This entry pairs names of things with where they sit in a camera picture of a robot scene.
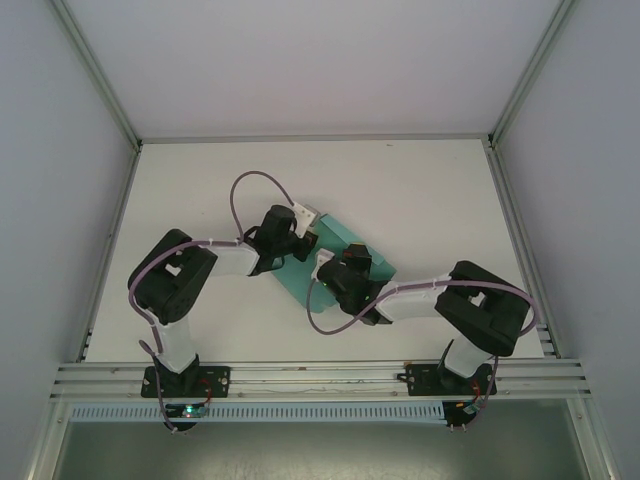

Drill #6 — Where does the aluminium frame post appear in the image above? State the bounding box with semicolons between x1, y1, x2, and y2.
49;0;145;152
487;0;582;150

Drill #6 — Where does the right circuit board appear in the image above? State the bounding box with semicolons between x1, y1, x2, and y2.
443;399;487;431

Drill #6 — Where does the aluminium frame crossbar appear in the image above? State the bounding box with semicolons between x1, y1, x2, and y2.
138;131;494;146

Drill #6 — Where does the aluminium table side rail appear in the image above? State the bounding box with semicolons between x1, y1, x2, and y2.
485;143;562;359
77;144;145;362

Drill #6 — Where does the aluminium mounting rail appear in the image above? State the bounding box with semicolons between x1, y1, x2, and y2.
49;359;594;401

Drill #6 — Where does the teal paper box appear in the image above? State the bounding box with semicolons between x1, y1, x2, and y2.
272;212;399;314

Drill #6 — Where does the white slotted cable duct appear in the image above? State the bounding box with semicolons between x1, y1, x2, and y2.
69;403;446;424

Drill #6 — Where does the left circuit board green light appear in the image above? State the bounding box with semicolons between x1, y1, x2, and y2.
163;402;211;432

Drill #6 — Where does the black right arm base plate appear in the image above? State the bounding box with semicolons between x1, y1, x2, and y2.
397;363;499;399

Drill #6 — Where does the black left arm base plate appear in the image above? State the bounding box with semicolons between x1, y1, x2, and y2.
141;365;232;400

